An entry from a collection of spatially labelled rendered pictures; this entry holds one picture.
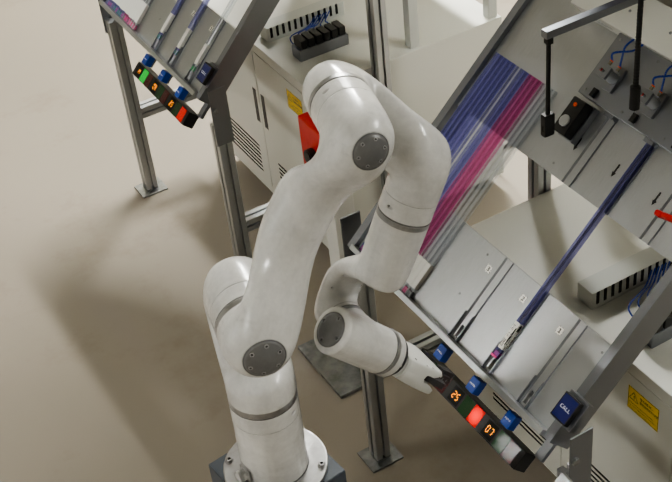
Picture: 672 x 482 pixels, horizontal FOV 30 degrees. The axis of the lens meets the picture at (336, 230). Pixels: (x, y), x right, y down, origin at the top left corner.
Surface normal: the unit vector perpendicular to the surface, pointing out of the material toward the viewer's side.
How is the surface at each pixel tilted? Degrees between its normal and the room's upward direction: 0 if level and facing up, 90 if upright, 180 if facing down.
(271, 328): 67
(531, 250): 0
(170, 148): 0
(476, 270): 43
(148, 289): 0
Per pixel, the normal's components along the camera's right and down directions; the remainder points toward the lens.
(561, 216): -0.09, -0.78
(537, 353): -0.65, -0.32
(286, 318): 0.55, 0.13
